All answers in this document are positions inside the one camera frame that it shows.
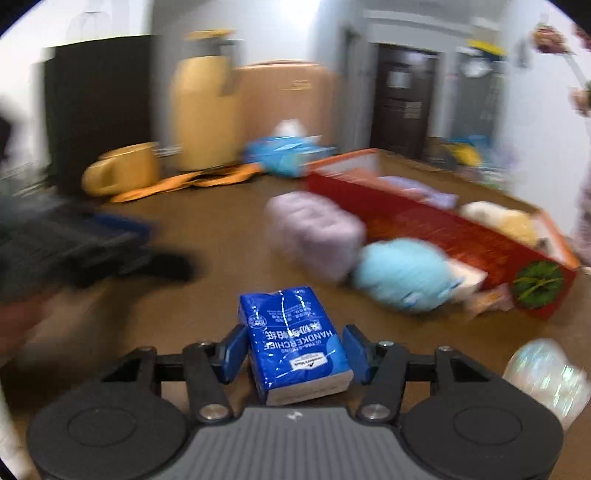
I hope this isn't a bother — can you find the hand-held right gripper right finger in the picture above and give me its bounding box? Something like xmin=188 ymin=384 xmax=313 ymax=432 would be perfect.
xmin=342 ymin=324 xmax=490 ymax=423

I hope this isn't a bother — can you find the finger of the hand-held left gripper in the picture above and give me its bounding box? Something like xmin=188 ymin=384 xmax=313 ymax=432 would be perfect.
xmin=69 ymin=215 xmax=153 ymax=245
xmin=92 ymin=251 xmax=195 ymax=287

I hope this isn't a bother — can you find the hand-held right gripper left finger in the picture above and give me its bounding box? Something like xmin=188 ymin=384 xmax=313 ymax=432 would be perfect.
xmin=99 ymin=325 xmax=250 ymax=423

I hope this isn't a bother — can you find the blue handkerchief tissue packet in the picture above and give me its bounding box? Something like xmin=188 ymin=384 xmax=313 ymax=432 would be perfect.
xmin=239 ymin=286 xmax=354 ymax=407

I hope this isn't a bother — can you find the light blue plush toy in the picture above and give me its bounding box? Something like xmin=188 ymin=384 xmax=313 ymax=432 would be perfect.
xmin=353 ymin=239 xmax=465 ymax=315

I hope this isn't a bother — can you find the purple plush headband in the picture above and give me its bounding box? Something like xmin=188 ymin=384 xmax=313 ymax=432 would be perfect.
xmin=265 ymin=191 xmax=365 ymax=282

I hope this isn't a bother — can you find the white wedge sponge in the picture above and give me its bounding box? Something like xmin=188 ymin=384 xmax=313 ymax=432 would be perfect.
xmin=450 ymin=258 xmax=489 ymax=296

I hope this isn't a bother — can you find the small pink packet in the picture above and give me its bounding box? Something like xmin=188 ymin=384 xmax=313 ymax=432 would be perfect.
xmin=466 ymin=284 xmax=513 ymax=319

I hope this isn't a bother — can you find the red cardboard box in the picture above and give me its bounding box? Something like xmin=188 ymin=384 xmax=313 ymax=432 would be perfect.
xmin=305 ymin=148 xmax=581 ymax=321

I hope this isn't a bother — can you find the purple drawstring pouch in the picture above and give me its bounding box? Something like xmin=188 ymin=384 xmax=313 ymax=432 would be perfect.
xmin=381 ymin=175 xmax=459 ymax=210

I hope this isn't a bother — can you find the white iridescent pouch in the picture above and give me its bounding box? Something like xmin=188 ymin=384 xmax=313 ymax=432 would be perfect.
xmin=502 ymin=339 xmax=585 ymax=425

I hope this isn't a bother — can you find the white and yellow plush toy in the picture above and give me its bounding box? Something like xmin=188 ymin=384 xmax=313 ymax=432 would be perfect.
xmin=462 ymin=202 xmax=543 ymax=247

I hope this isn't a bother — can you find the blue soft tissue pack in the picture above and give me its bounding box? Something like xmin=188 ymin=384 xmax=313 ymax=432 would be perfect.
xmin=244 ymin=119 xmax=338 ymax=178

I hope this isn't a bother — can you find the yellow mug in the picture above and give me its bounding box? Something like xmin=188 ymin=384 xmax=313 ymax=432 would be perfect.
xmin=82 ymin=142 xmax=161 ymax=197

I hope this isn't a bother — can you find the orange cloth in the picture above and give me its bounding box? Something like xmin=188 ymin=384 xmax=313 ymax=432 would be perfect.
xmin=110 ymin=164 xmax=264 ymax=204

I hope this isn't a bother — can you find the black paper bag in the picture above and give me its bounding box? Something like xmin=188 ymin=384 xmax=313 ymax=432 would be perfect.
xmin=44 ymin=9 xmax=155 ymax=199

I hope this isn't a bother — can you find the yellow thermos jug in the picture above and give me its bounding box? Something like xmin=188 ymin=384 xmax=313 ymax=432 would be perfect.
xmin=168 ymin=30 xmax=243 ymax=171

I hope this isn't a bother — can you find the pink suitcase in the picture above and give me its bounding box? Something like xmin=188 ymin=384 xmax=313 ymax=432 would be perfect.
xmin=235 ymin=62 xmax=338 ymax=160

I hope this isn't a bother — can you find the yellow stuffed toy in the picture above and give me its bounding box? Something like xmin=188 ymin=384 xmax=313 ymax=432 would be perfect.
xmin=443 ymin=143 xmax=483 ymax=167

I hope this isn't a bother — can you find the dark brown entrance door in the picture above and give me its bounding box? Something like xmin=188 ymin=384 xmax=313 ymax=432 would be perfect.
xmin=369 ymin=44 xmax=439 ymax=160

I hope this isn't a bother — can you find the pink ceramic vase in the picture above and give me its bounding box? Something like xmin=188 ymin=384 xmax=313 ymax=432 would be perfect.
xmin=573 ymin=171 xmax=591 ymax=268

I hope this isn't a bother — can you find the grey refrigerator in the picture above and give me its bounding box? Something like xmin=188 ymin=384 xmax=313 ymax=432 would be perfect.
xmin=450 ymin=46 xmax=509 ymax=144

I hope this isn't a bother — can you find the yellow box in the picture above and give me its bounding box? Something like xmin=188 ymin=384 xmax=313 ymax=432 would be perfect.
xmin=466 ymin=39 xmax=506 ymax=58

